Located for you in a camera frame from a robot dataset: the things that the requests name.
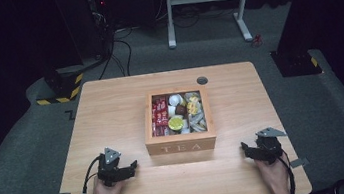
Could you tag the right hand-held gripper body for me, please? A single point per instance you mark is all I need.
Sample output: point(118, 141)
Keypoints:
point(269, 148)

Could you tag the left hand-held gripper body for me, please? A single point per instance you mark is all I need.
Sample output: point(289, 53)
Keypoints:
point(111, 172)

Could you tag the wooden tea box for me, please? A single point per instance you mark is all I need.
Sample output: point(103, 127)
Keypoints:
point(181, 144)

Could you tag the yellow lid capsule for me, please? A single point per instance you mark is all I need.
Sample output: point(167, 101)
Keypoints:
point(176, 123)

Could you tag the person's right hand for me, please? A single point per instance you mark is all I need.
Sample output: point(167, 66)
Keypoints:
point(274, 174)

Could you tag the stack of red packets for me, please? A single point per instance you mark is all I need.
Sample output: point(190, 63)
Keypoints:
point(159, 115)

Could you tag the pile of clear sachets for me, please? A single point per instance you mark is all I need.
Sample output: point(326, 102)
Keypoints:
point(195, 112)

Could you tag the brown capsule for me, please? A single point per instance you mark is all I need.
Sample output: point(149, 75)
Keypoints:
point(181, 110)

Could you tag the grey table grommet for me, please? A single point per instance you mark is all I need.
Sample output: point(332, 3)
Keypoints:
point(202, 80)

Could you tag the black stand base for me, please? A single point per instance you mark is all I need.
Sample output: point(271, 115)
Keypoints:
point(295, 62)

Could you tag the black stand with striped base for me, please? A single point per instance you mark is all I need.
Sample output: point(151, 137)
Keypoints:
point(64, 87)

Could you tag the small red floor object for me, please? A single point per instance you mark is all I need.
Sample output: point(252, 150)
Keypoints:
point(256, 41)

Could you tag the dark equipment rack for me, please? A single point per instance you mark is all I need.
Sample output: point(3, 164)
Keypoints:
point(101, 19)

